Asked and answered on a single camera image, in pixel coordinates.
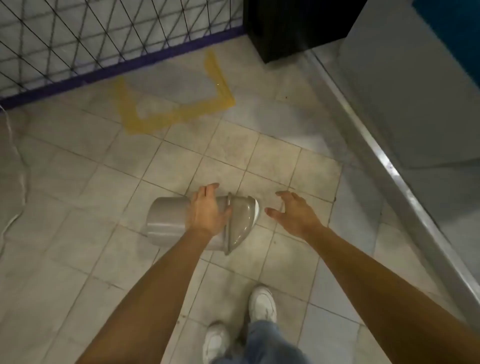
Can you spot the person's left hand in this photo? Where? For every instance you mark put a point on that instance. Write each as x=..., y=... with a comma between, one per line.
x=204, y=213

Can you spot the person's right hand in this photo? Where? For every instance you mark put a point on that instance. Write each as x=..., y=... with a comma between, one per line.
x=296, y=217

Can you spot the beige dust bin white lid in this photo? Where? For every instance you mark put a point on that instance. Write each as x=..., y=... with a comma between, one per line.
x=167, y=219

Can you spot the yellow tape floor marking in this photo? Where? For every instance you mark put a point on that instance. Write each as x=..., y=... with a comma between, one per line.
x=157, y=120

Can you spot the person's left forearm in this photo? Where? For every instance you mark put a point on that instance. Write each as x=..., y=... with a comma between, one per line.
x=150, y=300

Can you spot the person's right forearm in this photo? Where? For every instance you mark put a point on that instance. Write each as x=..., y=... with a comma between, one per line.
x=382, y=300

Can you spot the person's white left shoe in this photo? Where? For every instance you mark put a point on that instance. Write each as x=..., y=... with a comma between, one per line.
x=215, y=343

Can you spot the person's blue jeans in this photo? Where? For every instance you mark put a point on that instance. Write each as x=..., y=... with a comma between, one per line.
x=266, y=345

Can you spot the grey metal cabinet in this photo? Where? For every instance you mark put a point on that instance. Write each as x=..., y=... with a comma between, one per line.
x=397, y=93

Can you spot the purple skirting strip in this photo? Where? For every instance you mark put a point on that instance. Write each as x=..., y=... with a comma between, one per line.
x=112, y=71

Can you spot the black cabinet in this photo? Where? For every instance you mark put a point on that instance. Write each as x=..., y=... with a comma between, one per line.
x=292, y=26

